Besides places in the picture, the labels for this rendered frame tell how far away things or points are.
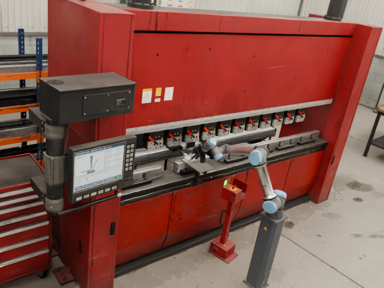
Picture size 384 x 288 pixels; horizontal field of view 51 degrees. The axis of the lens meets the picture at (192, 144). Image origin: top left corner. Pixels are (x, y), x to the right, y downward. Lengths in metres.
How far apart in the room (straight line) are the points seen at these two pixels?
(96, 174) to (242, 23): 1.86
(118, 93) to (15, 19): 4.82
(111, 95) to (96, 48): 0.40
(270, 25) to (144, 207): 1.99
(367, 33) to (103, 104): 3.41
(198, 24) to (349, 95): 2.43
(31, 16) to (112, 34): 4.59
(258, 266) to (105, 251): 1.37
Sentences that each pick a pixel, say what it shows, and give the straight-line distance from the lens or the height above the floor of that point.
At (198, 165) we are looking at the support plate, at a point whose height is 1.00.
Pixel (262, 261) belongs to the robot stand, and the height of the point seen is 0.34.
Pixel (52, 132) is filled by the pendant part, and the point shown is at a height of 1.67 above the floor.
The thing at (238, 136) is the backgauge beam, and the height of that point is 0.98.
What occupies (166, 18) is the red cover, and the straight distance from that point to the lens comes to 3.10.
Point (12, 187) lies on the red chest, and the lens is 3.21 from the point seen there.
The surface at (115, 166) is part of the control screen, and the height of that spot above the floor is 1.42.
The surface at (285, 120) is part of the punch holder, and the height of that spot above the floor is 1.23.
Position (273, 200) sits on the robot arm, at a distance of 3.36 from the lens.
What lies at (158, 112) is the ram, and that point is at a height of 1.51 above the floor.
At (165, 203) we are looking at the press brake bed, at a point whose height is 0.66.
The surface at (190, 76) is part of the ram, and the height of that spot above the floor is 1.79.
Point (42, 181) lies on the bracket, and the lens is 2.83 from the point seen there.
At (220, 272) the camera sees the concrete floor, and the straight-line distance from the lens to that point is 4.07.
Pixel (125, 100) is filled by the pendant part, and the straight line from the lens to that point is 2.45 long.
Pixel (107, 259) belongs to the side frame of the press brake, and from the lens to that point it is 3.50.
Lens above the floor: 2.63
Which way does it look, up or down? 24 degrees down
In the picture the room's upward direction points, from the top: 9 degrees clockwise
